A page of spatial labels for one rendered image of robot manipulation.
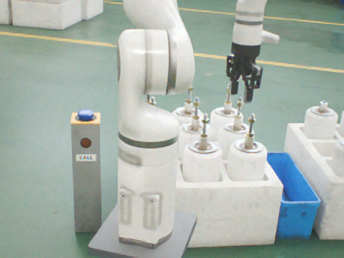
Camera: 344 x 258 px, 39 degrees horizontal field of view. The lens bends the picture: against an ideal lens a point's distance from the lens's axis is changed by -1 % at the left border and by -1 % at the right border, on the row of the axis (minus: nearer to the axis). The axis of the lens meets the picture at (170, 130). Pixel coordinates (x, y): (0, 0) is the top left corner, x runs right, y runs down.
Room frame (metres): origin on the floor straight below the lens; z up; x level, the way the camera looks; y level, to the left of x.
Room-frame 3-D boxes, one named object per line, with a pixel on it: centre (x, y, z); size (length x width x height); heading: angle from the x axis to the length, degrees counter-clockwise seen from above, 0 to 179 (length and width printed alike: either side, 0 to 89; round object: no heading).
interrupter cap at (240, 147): (1.13, -0.20, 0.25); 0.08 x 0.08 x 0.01
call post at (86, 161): (1.11, 0.21, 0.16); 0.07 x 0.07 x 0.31; 8
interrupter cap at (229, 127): (1.25, -0.18, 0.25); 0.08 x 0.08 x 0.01
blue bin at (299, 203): (1.23, -0.33, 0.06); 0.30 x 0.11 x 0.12; 6
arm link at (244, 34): (1.25, -0.20, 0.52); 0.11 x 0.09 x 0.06; 116
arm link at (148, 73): (0.68, 0.03, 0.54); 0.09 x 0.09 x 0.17; 8
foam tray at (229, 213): (1.23, -0.07, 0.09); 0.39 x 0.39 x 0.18; 8
